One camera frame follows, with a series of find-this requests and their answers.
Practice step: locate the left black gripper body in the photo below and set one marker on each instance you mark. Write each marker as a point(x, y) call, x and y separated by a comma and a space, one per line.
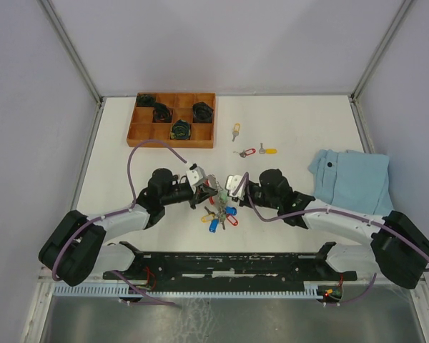
point(179, 194)

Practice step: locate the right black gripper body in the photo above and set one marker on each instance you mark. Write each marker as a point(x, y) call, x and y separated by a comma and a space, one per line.
point(260, 199)

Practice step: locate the yellow key tag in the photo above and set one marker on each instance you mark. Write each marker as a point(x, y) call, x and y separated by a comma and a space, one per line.
point(208, 217)

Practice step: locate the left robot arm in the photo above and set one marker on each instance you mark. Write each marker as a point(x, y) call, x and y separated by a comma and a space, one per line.
point(77, 247)

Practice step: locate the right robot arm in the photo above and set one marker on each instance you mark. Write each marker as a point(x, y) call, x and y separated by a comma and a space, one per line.
point(390, 245)

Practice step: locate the yellow tag key right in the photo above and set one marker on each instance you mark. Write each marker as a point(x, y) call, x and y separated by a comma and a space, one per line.
point(263, 150)

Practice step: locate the wooden compartment tray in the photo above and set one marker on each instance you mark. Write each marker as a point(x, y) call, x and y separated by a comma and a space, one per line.
point(181, 120)

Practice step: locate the yellow tag key upper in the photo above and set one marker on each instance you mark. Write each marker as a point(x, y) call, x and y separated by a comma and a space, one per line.
point(235, 131)

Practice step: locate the light blue cloth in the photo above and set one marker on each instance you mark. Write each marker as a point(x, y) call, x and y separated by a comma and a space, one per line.
point(352, 180)

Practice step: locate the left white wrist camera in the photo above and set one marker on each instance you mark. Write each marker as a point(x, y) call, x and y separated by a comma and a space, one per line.
point(195, 174)

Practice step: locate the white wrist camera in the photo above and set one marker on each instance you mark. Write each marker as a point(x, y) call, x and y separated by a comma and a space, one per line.
point(195, 174)
point(236, 185)

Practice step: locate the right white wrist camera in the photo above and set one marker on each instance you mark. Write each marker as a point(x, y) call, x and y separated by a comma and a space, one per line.
point(236, 185)

